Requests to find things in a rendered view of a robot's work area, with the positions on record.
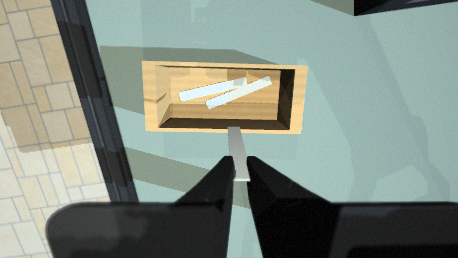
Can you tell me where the white flat strip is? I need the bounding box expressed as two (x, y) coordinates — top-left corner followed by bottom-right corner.
(179, 77), (248, 101)
(206, 76), (272, 109)

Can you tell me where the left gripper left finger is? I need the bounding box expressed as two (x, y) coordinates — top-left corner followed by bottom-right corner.
(45, 156), (234, 258)

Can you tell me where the open tan cardboard box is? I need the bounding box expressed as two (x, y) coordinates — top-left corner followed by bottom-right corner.
(142, 61), (308, 134)

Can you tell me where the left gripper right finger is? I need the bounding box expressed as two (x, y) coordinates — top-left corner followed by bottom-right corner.
(246, 156), (458, 258)

